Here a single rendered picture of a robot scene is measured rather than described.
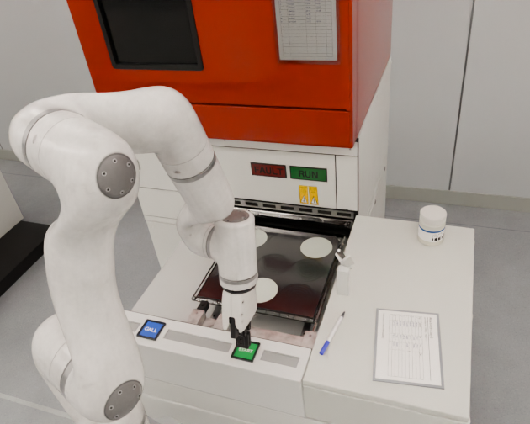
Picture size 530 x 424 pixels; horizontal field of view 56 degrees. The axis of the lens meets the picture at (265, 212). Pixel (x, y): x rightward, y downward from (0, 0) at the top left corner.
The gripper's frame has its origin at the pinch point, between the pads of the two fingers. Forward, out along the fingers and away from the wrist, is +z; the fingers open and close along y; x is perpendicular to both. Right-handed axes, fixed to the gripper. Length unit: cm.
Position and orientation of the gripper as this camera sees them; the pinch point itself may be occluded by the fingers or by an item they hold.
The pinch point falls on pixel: (243, 339)
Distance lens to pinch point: 119.5
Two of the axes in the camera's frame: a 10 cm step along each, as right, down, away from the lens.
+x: 9.4, 1.1, -3.3
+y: -3.4, 4.0, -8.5
